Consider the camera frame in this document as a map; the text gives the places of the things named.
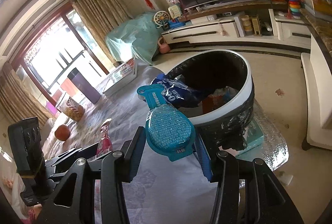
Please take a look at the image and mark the pink candy wrapper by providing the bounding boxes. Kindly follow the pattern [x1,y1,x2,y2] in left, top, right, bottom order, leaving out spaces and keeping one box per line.
[96,118,112,158]

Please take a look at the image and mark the teal brush-shaped package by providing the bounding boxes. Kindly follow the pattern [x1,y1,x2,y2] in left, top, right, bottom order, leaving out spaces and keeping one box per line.
[137,84,196,162]

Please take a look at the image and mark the blue snack bag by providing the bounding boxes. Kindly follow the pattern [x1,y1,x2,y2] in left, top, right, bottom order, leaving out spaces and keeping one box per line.
[151,73,201,108]

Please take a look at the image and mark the black white trash bin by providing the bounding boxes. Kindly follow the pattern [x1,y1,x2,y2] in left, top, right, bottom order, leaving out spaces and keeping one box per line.
[166,50,255,150]

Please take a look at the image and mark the red apple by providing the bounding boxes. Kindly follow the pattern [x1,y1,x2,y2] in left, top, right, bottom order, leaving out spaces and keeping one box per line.
[55,125,71,141]

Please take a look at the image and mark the teal tissue box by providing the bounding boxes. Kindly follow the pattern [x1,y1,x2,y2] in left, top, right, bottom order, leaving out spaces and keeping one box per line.
[235,118,264,156]

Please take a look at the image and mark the clear snack jar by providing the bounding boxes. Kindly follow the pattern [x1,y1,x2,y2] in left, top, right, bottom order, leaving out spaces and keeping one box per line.
[56,94,85,122]

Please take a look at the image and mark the beige curtain left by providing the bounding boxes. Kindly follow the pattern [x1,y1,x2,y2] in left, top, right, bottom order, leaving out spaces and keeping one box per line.
[1,62,54,128]

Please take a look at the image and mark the beige curtain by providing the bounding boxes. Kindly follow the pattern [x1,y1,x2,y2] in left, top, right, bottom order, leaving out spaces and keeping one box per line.
[1,62,54,128]
[69,0,131,66]

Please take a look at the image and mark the children's picture books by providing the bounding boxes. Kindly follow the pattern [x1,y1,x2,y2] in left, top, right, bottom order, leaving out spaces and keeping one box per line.
[103,58,138,97]

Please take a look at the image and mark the purple thermos bottle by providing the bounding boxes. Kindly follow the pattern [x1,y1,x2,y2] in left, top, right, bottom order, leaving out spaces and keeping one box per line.
[67,68,101,104]

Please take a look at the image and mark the teal covered armchair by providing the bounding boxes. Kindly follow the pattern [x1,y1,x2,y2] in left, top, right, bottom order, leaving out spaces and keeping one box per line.
[105,12,162,65]

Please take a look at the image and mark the white side cabinet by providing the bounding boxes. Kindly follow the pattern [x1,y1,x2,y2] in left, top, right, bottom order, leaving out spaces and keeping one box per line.
[300,9,331,151]

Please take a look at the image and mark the toy ferris wheel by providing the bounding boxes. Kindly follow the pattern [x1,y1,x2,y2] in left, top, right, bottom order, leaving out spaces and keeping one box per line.
[153,10,171,30]

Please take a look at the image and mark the toy cash register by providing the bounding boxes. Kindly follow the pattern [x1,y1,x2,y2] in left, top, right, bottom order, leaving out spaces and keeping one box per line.
[168,5,182,19]

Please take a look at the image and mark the beige curtain right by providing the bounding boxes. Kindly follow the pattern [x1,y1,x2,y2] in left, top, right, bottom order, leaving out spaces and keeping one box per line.
[69,0,131,66]

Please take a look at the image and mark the white TV cabinet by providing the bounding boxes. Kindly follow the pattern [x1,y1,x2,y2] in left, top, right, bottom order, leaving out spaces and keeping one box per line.
[162,0,311,50]

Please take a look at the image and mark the colourful stacking ring toy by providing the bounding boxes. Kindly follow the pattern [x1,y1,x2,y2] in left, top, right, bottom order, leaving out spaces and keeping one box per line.
[288,0,301,19]

